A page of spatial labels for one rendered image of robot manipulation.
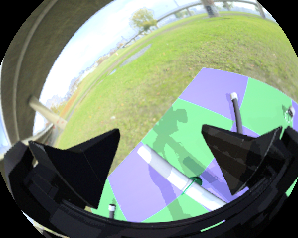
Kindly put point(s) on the black rod with white tip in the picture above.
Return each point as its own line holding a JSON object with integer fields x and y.
{"x": 239, "y": 125}
{"x": 111, "y": 210}

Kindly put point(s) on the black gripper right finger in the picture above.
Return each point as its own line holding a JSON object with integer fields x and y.
{"x": 238, "y": 155}

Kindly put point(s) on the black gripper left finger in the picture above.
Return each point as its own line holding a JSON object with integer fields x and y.
{"x": 84, "y": 167}

